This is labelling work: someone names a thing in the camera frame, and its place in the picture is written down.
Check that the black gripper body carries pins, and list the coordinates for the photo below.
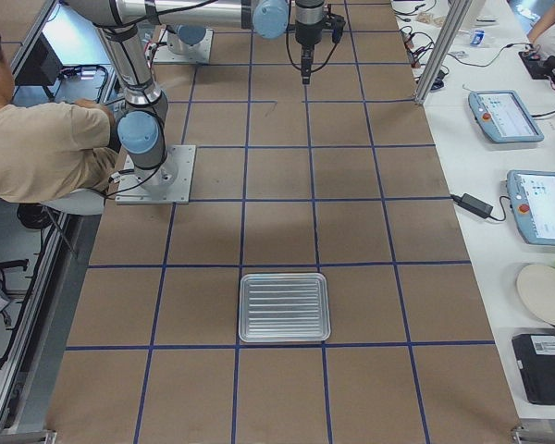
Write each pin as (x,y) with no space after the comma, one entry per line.
(306,28)

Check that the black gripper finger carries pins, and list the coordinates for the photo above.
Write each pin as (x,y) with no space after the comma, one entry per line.
(304,74)
(309,74)

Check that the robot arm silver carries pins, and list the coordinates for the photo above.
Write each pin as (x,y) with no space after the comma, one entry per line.
(141,131)
(183,39)

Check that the ribbed metal tray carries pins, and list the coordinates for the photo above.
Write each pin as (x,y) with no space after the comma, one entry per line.
(284,307)

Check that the upper teach pendant tablet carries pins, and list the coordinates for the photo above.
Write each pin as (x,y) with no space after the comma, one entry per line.
(503,118)

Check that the teach pendant tablet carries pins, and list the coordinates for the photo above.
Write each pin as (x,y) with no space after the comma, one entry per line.
(532,197)
(503,118)

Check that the black power adapter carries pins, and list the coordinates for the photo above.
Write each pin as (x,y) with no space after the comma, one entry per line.
(473,205)

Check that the lower teach pendant tablet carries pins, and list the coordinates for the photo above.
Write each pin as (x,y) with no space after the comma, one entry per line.
(532,197)

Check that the person in beige shirt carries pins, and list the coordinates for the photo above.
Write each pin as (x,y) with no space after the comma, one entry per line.
(48,151)

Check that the beige round plate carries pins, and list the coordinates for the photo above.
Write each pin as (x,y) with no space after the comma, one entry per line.
(536,288)

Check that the black box with label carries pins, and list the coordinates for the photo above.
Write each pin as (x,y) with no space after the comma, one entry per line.
(535,358)

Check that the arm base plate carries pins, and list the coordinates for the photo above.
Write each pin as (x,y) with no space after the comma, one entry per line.
(171,183)
(200,55)

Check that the aluminium frame post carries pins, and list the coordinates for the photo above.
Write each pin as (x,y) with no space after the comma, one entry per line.
(453,21)

